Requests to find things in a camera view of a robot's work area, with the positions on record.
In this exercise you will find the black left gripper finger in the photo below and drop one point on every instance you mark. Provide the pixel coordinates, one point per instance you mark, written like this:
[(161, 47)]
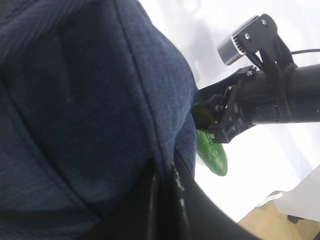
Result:
[(184, 212)]

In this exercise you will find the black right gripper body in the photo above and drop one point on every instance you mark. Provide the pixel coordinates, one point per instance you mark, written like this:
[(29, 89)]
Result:
[(246, 98)]

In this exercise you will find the green cucumber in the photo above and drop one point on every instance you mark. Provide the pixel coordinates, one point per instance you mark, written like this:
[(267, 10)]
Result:
[(212, 154)]

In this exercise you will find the navy blue lunch bag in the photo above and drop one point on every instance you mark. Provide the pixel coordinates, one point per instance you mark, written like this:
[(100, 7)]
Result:
[(91, 92)]

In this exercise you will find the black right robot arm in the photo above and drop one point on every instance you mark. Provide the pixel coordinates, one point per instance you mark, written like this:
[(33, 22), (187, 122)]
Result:
[(303, 94)]

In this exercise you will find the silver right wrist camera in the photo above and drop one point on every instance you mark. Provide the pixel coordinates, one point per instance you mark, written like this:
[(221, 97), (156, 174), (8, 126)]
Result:
[(257, 34)]

